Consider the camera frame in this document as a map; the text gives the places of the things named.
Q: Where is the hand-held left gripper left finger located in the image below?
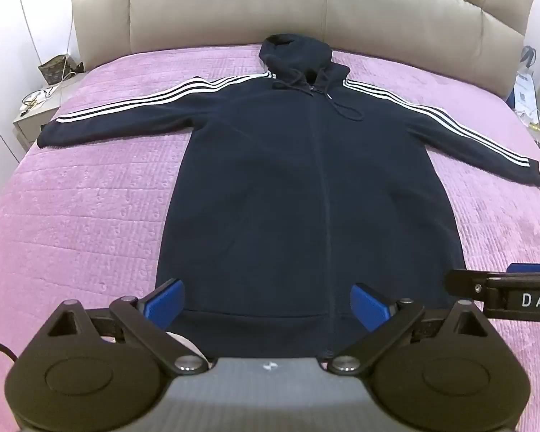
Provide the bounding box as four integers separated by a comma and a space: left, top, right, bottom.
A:
33, 278, 208, 375

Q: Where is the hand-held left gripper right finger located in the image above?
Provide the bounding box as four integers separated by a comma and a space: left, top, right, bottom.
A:
328, 283, 500, 375

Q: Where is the navy hoodie with white stripes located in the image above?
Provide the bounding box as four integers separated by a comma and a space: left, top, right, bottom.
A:
37, 33, 540, 361

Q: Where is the purple quilted blanket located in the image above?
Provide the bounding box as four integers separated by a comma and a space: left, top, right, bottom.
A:
0, 40, 540, 432

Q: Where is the white paper bag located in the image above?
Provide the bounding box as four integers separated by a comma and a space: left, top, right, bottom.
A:
506, 45, 540, 120

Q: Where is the grey bedside table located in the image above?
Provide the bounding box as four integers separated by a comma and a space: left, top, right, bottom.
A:
13, 69, 88, 153

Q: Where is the brown patterned bag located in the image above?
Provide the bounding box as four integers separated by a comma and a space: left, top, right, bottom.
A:
38, 54, 84, 84

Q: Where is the white wardrobe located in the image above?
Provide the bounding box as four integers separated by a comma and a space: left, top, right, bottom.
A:
0, 0, 79, 167

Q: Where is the beige leather headboard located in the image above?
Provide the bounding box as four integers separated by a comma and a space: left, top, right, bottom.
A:
69, 0, 537, 95

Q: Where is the tangle of white cables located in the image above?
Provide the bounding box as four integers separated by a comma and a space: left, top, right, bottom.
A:
20, 85, 58, 116

